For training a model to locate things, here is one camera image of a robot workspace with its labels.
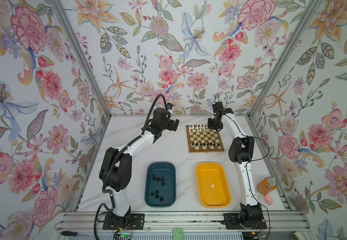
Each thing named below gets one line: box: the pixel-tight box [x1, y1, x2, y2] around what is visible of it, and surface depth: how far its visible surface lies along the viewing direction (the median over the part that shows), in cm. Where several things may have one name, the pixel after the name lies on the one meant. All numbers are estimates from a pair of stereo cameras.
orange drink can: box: [257, 176, 278, 195], surface depth 78 cm
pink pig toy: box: [264, 194, 274, 205], surface depth 82 cm
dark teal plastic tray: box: [144, 161, 177, 208], surface depth 86 cm
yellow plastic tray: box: [196, 162, 232, 208], surface depth 86 cm
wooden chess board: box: [185, 124, 225, 153], surface depth 106 cm
